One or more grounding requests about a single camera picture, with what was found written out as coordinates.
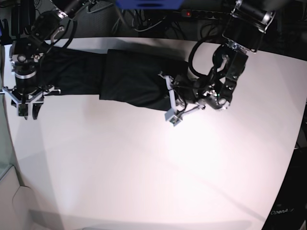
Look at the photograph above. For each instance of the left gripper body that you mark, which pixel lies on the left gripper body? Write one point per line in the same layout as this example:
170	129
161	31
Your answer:
182	101

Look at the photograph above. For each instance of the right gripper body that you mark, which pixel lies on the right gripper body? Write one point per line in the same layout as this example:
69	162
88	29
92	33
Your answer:
28	100

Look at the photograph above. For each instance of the black long-sleeve T-shirt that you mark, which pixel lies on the black long-sleeve T-shirt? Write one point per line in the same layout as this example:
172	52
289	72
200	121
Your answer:
129	76

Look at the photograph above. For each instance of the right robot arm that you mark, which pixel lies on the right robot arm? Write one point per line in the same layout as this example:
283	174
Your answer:
27	56

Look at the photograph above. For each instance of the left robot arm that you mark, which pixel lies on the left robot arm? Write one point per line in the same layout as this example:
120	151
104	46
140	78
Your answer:
243	33

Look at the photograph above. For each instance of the black stand left background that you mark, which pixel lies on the black stand left background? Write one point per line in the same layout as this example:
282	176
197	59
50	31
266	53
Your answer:
22	13

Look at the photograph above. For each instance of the black power strip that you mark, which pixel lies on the black power strip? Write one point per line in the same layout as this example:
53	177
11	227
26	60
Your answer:
204	15

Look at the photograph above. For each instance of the black OpenArm case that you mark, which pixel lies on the black OpenArm case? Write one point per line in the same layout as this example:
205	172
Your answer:
289	211

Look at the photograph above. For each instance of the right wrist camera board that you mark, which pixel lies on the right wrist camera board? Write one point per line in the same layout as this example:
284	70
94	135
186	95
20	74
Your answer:
20	109

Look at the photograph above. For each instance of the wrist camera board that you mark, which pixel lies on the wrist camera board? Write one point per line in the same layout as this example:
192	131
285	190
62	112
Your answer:
173	117
20	109

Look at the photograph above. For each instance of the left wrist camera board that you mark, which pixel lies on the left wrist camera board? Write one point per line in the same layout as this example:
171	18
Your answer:
173	117

